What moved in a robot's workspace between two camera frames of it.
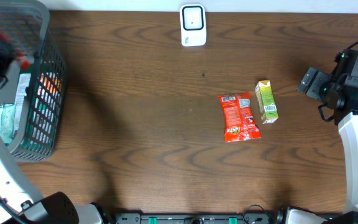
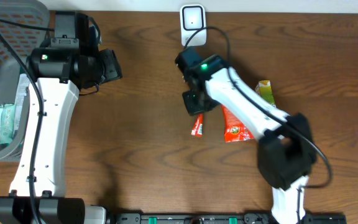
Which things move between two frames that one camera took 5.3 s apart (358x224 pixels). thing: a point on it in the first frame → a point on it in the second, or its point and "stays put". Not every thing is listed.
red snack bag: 239,122 stays put
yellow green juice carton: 267,104 stays put
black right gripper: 312,91 → 192,109
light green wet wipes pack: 5,117 stays put
